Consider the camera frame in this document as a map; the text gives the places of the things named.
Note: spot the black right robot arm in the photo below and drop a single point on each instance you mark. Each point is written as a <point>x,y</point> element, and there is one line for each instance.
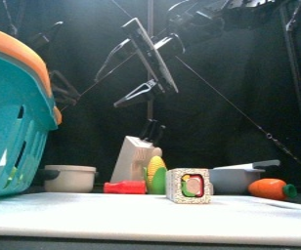
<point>210,16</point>

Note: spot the white toy pot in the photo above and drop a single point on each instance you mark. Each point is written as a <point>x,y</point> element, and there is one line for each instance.
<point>70,180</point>

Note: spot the grey toy pot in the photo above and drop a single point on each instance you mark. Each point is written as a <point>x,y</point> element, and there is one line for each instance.
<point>231,182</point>

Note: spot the teal basket with orange rim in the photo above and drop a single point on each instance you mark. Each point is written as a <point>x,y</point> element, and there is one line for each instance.
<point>0,114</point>

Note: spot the white toy knife block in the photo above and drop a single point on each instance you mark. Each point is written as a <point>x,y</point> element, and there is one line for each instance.
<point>128,159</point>

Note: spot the toy corn cob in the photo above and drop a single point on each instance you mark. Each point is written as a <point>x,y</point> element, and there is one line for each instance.
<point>155,169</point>

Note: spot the red toy bottle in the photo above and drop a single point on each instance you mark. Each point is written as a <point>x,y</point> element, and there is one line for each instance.
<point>124,187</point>

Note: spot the toy sushi roll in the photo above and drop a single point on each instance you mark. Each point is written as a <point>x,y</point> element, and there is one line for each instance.
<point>174,192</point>

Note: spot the white cutting board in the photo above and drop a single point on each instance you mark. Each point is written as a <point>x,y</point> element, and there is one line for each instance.
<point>135,218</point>

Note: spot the orange toy carrot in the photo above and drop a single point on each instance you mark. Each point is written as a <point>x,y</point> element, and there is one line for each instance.
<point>266,188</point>

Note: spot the vertical metal frame pole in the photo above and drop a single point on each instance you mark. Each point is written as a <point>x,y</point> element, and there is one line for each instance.
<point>150,107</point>

